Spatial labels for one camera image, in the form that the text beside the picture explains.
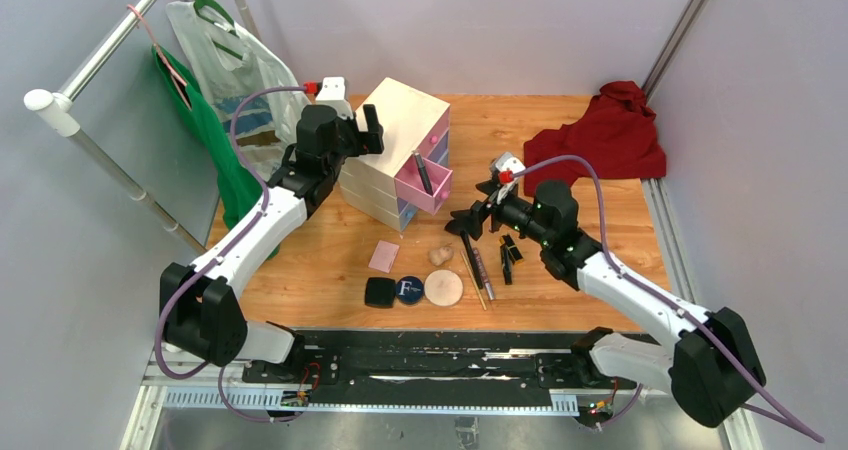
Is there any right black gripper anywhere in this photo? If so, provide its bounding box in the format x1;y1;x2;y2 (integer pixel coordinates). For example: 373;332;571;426
451;180;552;248

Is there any white mini drawer cabinet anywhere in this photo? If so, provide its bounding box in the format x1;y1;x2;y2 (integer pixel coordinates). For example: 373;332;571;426
339;77;450;232

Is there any black mascara tube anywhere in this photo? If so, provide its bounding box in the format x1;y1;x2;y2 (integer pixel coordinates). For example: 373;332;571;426
412;150;434;195

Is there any black lipstick tube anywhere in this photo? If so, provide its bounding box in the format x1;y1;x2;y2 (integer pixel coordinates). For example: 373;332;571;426
500;244;513;285

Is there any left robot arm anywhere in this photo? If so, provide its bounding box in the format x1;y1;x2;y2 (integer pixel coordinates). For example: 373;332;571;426
155;104;384;383

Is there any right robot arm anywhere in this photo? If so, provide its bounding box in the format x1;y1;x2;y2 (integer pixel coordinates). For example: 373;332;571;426
445;180;766;428

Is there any black fan makeup brush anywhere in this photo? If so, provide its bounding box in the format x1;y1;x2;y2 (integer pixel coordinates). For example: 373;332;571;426
459;230;483;290

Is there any beige makeup sponge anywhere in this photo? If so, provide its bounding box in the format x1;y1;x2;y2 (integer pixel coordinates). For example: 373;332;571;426
428;245;454;267

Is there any black gold lipstick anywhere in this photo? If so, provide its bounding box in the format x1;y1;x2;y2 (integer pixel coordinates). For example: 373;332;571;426
500;234;524;264

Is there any silver maroon mascara tube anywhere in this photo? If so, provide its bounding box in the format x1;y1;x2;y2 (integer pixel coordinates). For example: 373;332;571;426
472;247;496;301

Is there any round beige powder puff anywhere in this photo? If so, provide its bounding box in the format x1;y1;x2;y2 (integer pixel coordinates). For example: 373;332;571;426
424;269;464;307

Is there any pink square pad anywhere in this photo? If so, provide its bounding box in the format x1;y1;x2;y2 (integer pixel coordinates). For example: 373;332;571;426
368;240;400;273

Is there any round navy compact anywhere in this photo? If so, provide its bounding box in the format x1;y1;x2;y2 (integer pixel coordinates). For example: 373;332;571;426
395;276;424;306

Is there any black square compact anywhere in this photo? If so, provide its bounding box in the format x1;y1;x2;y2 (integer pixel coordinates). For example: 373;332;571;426
364;277;396;309

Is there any green cloth bag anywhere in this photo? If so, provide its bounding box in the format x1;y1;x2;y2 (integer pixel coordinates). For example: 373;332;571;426
151;48;262;230

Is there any red cloth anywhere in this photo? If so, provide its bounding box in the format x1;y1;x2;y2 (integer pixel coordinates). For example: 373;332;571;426
523;81;667;180

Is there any white plastic bag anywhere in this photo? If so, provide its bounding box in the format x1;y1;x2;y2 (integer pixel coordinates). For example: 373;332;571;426
165;1;309;179

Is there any pink clothes hanger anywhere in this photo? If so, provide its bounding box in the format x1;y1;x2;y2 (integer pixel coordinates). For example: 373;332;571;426
126;4;192;110

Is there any green clothes hanger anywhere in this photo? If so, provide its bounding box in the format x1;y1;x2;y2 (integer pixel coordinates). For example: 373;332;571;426
192;0;244;61

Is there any metal clothes rack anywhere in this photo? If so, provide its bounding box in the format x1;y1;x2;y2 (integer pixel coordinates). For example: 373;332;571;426
23;0;253;256

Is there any thin gold brush handle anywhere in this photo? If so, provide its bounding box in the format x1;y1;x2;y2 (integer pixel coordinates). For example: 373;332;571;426
460;251;488;311

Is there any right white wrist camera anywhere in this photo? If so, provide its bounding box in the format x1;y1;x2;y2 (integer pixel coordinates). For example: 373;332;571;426
489;152;525;185

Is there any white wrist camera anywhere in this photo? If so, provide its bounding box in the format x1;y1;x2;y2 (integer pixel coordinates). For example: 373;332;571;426
315;76;355;120
489;152;525;185

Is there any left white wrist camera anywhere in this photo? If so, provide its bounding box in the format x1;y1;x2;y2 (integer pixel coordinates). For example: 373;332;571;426
315;76;355;120

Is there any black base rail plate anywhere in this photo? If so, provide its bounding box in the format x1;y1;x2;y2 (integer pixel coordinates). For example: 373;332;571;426
235;329;636;408

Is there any aluminium frame rail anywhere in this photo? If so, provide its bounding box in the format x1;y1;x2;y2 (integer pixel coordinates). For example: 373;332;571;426
641;179;763;449

